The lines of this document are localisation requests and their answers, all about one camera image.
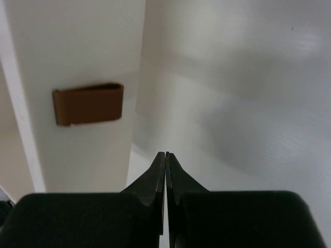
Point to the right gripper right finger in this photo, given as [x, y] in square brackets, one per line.
[198, 217]

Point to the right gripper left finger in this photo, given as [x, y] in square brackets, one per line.
[130, 218]

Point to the white drawer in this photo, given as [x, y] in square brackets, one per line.
[72, 74]

